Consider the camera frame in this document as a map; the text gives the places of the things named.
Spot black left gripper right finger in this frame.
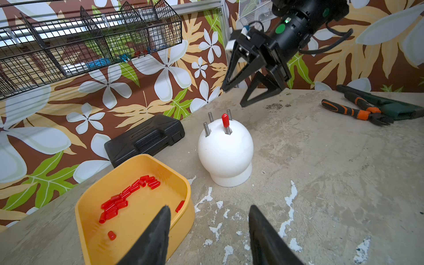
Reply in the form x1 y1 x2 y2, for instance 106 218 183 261
248 205 303 265

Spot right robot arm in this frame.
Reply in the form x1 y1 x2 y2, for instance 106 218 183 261
221 0 353 107

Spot lone red sleeve in tray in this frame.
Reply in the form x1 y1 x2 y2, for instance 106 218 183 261
107 231 117 241

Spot white mesh basket right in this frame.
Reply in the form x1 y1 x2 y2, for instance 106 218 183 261
238 0 276 25

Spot red sleeve pile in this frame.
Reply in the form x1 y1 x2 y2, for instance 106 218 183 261
99 175 161 224

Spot black plastic tool case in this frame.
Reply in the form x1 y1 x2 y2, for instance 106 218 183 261
104 114 185 167

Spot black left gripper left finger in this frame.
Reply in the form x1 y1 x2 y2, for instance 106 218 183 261
117 205 171 265

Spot white sphere with screws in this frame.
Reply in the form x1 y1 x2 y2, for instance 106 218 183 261
197 109 254 187

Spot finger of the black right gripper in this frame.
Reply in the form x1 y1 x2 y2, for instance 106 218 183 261
240 72 285 108
221 46 262 92

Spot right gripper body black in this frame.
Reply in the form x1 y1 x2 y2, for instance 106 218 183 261
228 28 291 87

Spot yellow plastic tray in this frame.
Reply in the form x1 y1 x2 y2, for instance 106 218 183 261
75 154 195 265

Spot black wire wall basket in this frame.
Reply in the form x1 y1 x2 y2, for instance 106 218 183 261
1 1 182 99

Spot dark green handled tool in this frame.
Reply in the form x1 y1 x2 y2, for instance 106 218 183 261
336 85 424 120

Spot orange black pliers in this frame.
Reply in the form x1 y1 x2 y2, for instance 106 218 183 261
321 92 394 126

